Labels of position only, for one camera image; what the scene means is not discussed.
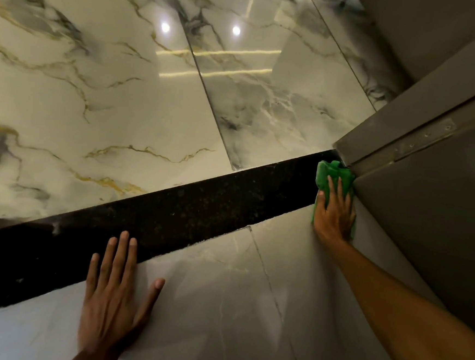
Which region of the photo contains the grey door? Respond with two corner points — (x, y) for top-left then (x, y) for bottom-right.
(337, 99), (475, 341)

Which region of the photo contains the person's right hand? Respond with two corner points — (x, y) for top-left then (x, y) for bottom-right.
(310, 174), (360, 248)

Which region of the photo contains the grey door frame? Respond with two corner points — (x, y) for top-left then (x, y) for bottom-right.
(330, 0), (475, 186)

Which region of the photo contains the green cleaning cloth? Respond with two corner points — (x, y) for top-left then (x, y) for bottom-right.
(309, 159), (361, 242)

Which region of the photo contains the person's right forearm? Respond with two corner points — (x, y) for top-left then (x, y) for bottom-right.
(316, 237), (475, 360)

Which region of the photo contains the black stone threshold strip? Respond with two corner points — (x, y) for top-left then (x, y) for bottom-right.
(0, 123), (344, 336)

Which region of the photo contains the metal hinge plate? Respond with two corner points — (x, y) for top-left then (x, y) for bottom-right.
(387, 113), (459, 168)

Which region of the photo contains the person's left hand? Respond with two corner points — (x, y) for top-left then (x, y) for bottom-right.
(75, 228), (169, 360)

